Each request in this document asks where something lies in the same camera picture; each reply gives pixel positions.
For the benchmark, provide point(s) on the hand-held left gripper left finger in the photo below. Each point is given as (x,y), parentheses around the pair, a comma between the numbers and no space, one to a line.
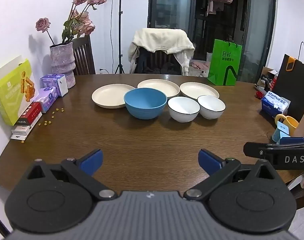
(91,161)

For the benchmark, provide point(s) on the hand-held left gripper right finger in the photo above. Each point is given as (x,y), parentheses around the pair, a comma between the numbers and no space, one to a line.
(209,161)

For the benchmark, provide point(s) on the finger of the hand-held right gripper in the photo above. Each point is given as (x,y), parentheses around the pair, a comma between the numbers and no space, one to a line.
(254,150)
(292,140)

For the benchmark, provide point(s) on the white bowl with black rim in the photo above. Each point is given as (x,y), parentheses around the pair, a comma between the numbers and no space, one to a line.
(212,107)
(183,108)

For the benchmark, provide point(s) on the cream plate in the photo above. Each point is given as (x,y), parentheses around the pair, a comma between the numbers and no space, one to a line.
(158,86)
(106,96)
(199,88)

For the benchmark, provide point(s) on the blue bowl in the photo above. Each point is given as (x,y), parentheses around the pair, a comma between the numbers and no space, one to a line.
(145,105)

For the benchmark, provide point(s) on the blue yogurt cup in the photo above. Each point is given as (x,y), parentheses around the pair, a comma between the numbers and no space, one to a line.
(285,136)
(277,135)

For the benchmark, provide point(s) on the yellow mug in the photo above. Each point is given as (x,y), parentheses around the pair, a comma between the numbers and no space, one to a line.
(290,125)

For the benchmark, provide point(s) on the blue tissue pack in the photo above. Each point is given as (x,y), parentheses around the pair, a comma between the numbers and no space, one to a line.
(275,103)

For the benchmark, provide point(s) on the small red flower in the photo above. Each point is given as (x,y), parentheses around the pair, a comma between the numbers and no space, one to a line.
(259,95)

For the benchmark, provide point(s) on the black paper bag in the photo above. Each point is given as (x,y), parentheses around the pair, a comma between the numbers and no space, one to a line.
(292,85)

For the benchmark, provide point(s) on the scattered yellow kernels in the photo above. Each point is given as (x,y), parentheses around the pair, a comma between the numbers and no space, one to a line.
(45,123)

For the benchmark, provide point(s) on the red label water bottle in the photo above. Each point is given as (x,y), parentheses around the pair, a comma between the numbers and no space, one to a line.
(275,81)

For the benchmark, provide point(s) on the open cardboard box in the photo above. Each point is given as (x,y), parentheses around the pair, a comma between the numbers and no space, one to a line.
(265,76)

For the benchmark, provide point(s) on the purple soft tissue pack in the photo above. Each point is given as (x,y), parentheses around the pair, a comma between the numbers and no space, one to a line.
(47,100)

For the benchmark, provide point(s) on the white flat box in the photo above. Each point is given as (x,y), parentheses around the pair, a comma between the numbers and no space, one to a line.
(23,129)
(18,137)

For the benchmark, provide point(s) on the red flat box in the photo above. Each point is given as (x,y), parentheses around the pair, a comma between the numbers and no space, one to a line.
(29,113)

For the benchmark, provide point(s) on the purple and white tissue cube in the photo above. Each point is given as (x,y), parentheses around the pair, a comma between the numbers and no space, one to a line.
(54,83)

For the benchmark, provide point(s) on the green paper bag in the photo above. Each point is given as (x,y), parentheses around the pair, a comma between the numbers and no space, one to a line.
(224,62)

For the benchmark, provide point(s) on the dark crumpled cloth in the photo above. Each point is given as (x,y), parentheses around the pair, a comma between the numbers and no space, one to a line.
(167,68)

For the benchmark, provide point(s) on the dark wooden chair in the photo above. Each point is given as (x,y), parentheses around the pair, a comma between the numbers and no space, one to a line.
(83,57)

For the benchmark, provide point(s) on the yellow-green snack box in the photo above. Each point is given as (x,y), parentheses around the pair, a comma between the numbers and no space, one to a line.
(9,92)

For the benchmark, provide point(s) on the wooden chair draped with clothes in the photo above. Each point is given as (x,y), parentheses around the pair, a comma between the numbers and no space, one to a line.
(162,60)

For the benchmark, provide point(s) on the dark blue pants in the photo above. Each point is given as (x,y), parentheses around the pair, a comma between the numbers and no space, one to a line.
(143,60)

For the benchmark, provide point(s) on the chair with cream jacket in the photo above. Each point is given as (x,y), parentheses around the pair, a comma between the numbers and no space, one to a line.
(162,38)

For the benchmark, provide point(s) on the black studio light stand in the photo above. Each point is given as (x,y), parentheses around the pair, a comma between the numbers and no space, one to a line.
(120,30)

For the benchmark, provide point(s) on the dried pink roses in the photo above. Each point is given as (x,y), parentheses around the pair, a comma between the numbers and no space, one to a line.
(84,22)

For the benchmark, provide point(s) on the black framed glass door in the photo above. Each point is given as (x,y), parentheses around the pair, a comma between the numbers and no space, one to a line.
(172,5)

